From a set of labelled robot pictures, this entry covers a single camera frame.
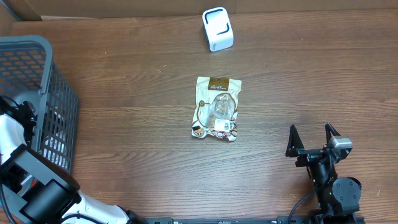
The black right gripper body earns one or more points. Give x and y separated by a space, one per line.
307 156

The beige brown snack pouch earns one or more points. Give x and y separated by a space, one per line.
216 108

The white barcode scanner box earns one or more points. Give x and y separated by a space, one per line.
218 29

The dark grey plastic basket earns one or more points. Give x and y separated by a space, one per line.
29 73

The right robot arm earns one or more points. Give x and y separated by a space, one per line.
338 197

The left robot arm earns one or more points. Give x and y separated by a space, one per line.
34 189

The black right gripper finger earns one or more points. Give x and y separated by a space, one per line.
294 144
330 132

